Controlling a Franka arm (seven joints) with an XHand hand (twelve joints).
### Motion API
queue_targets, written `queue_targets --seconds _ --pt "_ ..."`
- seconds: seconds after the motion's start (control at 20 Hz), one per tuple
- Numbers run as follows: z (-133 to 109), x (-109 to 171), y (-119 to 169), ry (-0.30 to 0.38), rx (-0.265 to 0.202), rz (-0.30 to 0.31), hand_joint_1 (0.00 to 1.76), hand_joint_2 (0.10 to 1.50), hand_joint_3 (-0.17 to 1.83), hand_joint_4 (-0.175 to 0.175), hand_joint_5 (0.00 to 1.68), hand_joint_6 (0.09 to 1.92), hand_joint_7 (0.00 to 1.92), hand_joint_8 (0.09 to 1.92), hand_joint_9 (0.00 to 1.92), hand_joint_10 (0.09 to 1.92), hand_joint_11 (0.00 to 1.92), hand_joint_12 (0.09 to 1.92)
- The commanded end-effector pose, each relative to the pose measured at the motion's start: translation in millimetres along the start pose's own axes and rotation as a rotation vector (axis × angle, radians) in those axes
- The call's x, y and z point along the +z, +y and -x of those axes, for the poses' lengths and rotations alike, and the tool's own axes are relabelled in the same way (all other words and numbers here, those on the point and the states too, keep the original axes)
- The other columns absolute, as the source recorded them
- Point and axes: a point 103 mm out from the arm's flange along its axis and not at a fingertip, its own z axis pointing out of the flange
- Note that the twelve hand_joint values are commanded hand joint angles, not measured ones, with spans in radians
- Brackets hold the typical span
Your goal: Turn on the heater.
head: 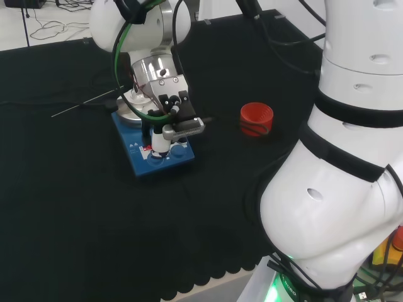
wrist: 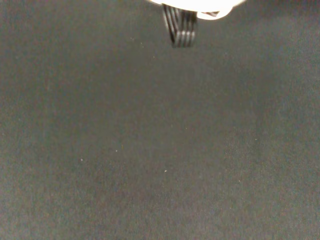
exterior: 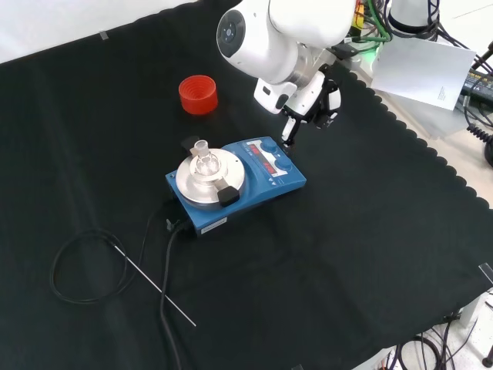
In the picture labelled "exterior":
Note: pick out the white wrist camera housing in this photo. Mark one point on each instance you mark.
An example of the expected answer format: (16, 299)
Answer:
(271, 96)

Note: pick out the white paper sheet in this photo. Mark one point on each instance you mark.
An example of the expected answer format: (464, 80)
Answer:
(420, 69)

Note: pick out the black bench cloth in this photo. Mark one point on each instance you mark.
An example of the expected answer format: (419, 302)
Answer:
(308, 250)

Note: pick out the heater with blue base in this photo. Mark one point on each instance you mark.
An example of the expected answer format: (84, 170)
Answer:
(246, 185)

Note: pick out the clear round-bottom glass flask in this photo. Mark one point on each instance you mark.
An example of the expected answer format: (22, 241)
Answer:
(205, 163)

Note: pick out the thin metal temperature probe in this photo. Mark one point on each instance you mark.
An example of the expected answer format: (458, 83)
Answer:
(154, 287)

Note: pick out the clear cloth clip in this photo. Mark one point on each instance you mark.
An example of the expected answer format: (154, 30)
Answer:
(103, 35)
(297, 367)
(486, 270)

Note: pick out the yellow stop button box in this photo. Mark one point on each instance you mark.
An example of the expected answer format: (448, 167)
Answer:
(359, 17)

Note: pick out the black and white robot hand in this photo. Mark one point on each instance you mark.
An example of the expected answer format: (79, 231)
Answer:
(310, 96)

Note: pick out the black and yellow device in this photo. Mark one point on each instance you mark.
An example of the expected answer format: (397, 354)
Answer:
(479, 83)

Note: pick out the red ribbed plastic cup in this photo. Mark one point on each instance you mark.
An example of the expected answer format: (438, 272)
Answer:
(198, 96)

